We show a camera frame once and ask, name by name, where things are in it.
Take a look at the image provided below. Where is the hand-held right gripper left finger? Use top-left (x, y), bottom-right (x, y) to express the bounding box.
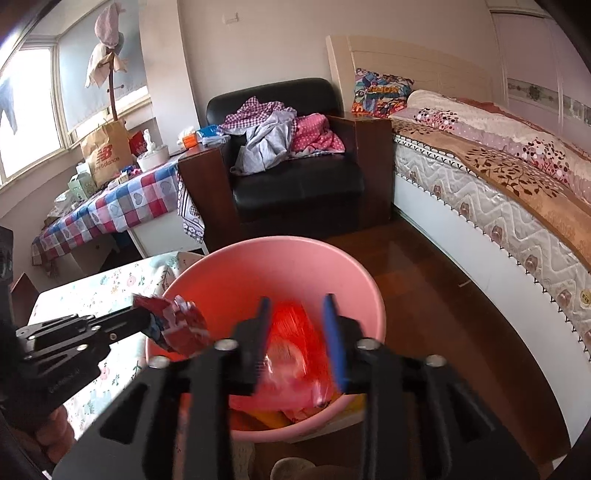
top-left (53, 296), bottom-right (273, 480)

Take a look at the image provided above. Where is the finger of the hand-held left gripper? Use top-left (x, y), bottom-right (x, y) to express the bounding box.
top-left (23, 340), bottom-right (112, 374)
top-left (16, 307), bottom-right (151, 349)

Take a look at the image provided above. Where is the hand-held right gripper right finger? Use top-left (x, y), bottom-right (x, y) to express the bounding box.
top-left (322, 294), bottom-right (539, 480)

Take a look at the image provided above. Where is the pink plastic bucket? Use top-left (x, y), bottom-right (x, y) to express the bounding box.
top-left (145, 235), bottom-right (386, 444)

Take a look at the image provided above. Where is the red white snack wrapper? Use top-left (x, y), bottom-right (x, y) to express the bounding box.
top-left (132, 293), bottom-right (215, 358)

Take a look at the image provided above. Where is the person's left hand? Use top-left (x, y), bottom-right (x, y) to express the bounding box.
top-left (28, 406), bottom-right (77, 464)

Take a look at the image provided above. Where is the floral tablecloth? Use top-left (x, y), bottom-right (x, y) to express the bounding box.
top-left (28, 251), bottom-right (208, 439)

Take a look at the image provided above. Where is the wooden side cabinet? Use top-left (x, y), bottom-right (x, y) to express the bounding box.
top-left (9, 272), bottom-right (40, 319)

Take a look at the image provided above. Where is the checked tablecloth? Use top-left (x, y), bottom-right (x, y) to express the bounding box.
top-left (31, 159), bottom-right (185, 278)

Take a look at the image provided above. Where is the beige slipper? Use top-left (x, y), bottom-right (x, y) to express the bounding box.
top-left (270, 457), bottom-right (324, 480)

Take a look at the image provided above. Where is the purple patterned cloth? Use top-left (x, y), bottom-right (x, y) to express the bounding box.
top-left (178, 175), bottom-right (206, 243)

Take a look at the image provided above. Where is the green cardboard box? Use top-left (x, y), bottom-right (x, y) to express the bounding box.
top-left (68, 164), bottom-right (98, 199)

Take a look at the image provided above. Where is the black leather armchair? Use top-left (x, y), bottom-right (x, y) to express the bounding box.
top-left (178, 78), bottom-right (393, 252)

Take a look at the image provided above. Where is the brown paper bag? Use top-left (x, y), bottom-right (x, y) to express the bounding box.
top-left (80, 119), bottom-right (137, 188)

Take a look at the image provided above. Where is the white tissue container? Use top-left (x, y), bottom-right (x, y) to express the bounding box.
top-left (136, 144), bottom-right (171, 171)

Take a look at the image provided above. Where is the grey garment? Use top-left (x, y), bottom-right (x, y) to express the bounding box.
top-left (230, 111), bottom-right (296, 176)

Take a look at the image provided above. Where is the quilted white mattress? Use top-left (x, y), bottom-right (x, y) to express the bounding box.
top-left (390, 134), bottom-right (591, 356)

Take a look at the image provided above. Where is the pink dotted garment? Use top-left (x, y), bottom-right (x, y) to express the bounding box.
top-left (291, 114), bottom-right (346, 158)

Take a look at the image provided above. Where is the blue packet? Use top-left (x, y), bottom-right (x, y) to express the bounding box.
top-left (196, 124), bottom-right (230, 145)

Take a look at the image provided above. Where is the purple checked shirt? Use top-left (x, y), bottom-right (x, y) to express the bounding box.
top-left (219, 96), bottom-right (296, 134)

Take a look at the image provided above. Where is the bay window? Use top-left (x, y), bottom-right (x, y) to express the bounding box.
top-left (0, 21), bottom-right (153, 185)

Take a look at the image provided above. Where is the hanging blue garment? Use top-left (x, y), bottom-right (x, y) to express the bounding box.
top-left (0, 78), bottom-right (19, 134)

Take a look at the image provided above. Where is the brown leaf blanket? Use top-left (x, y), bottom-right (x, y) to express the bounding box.
top-left (392, 117), bottom-right (591, 273)

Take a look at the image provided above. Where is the colourful cartoon pillow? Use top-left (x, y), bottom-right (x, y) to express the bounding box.
top-left (352, 68), bottom-right (415, 118)

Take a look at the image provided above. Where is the pink floral quilt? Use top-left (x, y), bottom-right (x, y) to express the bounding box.
top-left (390, 90), bottom-right (591, 204)

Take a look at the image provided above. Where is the wooden coat rack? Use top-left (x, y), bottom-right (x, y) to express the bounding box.
top-left (84, 0), bottom-right (130, 123)

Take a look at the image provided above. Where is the cream headboard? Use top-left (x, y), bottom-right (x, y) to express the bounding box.
top-left (325, 34), bottom-right (504, 116)

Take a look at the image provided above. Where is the cream wardrobe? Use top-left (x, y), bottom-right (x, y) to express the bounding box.
top-left (489, 0), bottom-right (591, 153)

